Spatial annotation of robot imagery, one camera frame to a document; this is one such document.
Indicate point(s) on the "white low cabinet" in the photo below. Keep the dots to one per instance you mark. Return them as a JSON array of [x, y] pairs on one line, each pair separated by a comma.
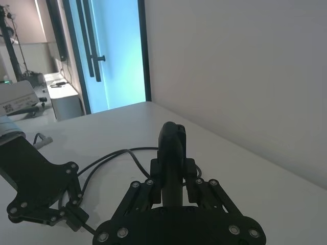
[[64, 99]]

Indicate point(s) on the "black tripod stand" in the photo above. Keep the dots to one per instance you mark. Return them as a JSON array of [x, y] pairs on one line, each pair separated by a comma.
[[10, 48]]

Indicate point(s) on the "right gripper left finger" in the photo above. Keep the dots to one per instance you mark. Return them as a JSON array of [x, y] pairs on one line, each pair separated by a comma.
[[156, 183]]

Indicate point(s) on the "black wall screen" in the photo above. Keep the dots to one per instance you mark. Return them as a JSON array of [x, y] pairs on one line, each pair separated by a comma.
[[57, 30]]

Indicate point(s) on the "glass door with black frame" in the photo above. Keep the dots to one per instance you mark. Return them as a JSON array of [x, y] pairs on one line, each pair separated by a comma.
[[120, 51]]

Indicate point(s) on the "small black item on cabinet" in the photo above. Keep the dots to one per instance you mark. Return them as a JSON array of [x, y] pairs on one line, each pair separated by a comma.
[[57, 85]]

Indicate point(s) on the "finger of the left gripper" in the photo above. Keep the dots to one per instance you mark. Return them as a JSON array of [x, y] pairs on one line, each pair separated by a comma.
[[38, 215], [76, 194]]

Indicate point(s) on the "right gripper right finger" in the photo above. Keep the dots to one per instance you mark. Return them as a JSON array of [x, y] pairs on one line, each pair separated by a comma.
[[190, 183]]

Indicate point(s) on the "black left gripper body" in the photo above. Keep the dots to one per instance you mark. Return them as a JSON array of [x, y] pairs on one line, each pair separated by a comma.
[[33, 178]]

